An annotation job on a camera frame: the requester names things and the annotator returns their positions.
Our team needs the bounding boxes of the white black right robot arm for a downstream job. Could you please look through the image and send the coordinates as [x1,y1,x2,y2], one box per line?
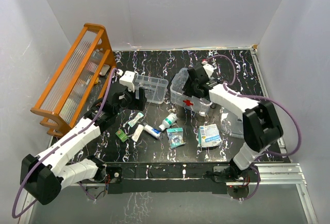
[183,64,284,181]

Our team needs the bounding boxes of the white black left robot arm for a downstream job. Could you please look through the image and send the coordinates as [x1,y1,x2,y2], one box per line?
[20,82,147,205]

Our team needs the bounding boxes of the aluminium frame rail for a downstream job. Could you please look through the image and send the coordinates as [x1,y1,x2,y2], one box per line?
[225,51,319,224]

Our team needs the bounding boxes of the white blue packet bag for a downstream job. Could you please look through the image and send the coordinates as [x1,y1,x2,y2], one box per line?
[198,124,222,148]

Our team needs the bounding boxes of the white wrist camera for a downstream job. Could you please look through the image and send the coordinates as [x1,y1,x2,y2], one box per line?
[119,71,137,92]
[202,60,215,79]

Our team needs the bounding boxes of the white blue ointment tube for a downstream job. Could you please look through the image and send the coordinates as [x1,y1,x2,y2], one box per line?
[144,124,163,139]

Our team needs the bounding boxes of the orange wooden rack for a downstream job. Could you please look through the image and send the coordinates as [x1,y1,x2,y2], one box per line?
[31,23,117,137]

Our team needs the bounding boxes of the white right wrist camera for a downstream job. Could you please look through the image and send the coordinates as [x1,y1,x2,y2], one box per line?
[202,60,215,79]

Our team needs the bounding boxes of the clear first aid box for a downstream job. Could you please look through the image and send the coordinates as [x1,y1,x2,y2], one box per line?
[170,67,212,116]

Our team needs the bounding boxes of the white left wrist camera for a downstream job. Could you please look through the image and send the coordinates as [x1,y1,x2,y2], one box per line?
[119,71,137,92]

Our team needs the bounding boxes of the white bottle green label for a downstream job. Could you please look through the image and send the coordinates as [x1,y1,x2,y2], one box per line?
[159,113,177,131]

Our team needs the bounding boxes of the clear plastic box lid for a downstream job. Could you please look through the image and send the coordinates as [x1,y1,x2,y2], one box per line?
[220,107,244,139]

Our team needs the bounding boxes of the small green packet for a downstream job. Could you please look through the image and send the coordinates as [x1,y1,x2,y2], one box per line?
[115,129,129,142]

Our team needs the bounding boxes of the long white teal sachet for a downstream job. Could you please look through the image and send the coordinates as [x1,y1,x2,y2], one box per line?
[131,124,144,142]

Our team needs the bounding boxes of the clear plastic divider tray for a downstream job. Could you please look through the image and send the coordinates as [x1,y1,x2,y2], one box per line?
[134,75,169,105]

